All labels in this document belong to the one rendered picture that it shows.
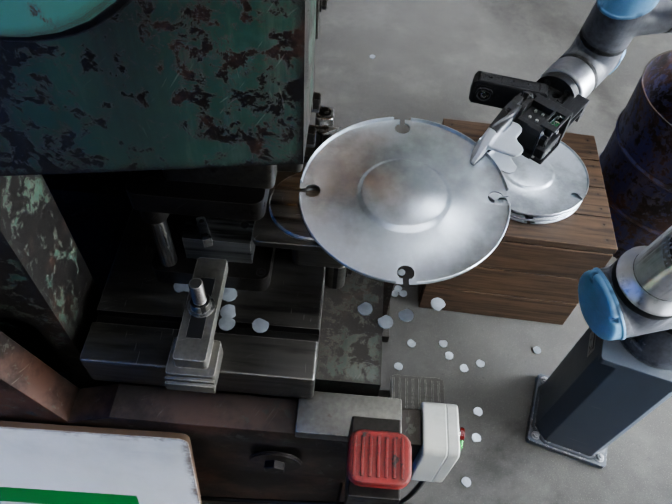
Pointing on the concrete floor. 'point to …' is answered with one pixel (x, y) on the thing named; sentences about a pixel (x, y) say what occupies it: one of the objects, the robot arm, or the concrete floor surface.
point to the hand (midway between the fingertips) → (472, 157)
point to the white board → (95, 465)
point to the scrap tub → (642, 160)
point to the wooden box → (535, 254)
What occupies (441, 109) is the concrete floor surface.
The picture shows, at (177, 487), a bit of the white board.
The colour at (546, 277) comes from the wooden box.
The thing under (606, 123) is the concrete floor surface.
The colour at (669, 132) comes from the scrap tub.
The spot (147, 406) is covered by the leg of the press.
